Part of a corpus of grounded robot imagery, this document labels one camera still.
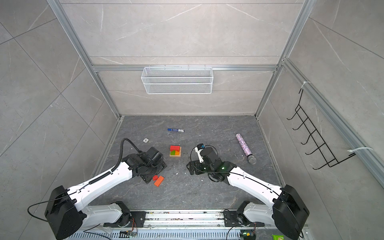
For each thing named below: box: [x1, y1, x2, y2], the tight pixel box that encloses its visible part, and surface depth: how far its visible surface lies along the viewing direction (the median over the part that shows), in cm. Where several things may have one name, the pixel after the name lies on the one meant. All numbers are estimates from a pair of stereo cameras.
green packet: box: [271, 234, 285, 240], surface depth 70 cm
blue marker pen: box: [167, 128, 185, 133], surface depth 112 cm
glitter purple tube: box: [235, 133, 253, 157], surface depth 100 cm
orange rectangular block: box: [154, 175, 164, 187], surface depth 87 cm
